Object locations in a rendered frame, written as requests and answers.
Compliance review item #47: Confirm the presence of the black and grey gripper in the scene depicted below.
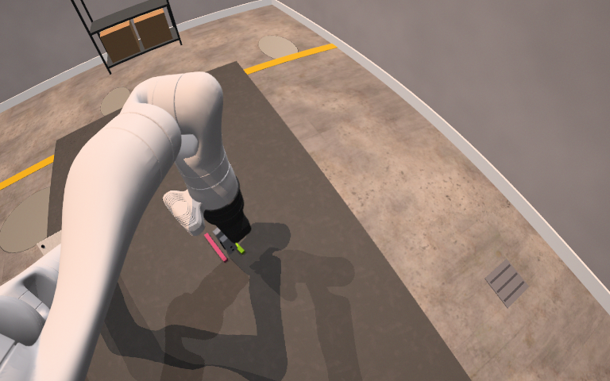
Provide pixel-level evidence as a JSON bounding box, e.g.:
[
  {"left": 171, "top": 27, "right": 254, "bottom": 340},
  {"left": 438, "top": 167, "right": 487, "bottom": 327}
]
[{"left": 163, "top": 163, "right": 251, "bottom": 255}]

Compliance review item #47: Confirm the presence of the pink rod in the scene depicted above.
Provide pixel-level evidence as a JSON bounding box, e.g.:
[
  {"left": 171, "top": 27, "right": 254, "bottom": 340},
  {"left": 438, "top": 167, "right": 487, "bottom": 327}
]
[{"left": 204, "top": 233, "right": 228, "bottom": 263}]

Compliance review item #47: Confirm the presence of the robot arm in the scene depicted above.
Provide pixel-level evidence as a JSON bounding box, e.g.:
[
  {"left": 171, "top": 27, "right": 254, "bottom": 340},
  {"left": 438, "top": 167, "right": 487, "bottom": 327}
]
[{"left": 0, "top": 72, "right": 229, "bottom": 381}]

